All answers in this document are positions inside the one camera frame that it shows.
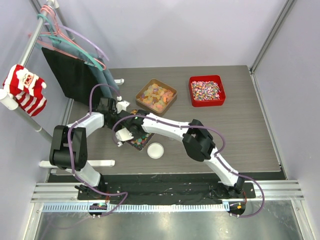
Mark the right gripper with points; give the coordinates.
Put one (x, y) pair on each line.
(132, 134)

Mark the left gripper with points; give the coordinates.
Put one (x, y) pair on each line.
(110, 127)

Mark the star candy tin box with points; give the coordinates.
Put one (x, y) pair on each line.
(140, 143)

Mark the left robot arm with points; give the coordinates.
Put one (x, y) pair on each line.
(69, 149)

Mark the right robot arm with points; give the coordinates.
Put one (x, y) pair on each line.
(195, 137)

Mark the grey-blue cloth on hanger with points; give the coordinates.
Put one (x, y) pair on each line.
(102, 77)

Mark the white round lid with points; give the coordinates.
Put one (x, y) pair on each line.
(155, 150)

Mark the brown gummy candy tin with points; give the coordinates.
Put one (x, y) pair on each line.
(156, 97)

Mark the black cloth on hanger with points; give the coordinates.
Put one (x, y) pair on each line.
(73, 75)

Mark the red candy box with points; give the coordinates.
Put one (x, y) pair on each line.
(206, 91)

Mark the santa red striped sock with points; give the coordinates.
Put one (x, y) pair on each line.
(26, 89)

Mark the teal hanger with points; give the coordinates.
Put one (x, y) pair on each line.
(56, 38)

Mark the pink hanger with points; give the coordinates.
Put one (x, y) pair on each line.
(46, 42)

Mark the metal clothes rack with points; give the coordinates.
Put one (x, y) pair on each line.
(7, 100)

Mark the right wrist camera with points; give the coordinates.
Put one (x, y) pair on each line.
(123, 135)

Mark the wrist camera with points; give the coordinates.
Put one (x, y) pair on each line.
(123, 135)
(121, 105)

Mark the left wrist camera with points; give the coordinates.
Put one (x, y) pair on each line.
(121, 105)

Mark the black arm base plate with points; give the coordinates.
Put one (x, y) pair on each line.
(164, 189)

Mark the white cable duct strip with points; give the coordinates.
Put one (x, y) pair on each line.
(90, 207)

